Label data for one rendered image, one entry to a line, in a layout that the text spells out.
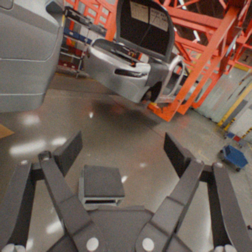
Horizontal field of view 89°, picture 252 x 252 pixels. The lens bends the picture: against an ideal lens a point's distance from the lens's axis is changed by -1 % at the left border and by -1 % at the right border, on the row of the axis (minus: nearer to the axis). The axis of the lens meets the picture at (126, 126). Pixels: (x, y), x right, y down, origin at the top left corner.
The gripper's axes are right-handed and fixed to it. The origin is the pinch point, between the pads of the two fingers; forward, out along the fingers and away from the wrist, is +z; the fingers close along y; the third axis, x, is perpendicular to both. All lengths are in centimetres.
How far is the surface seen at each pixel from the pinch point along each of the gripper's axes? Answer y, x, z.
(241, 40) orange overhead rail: 355, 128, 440
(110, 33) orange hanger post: -45, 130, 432
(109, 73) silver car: -28, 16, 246
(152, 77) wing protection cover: 51, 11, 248
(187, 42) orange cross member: 210, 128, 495
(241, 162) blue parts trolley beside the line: 341, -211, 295
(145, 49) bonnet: 47, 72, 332
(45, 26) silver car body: -53, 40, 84
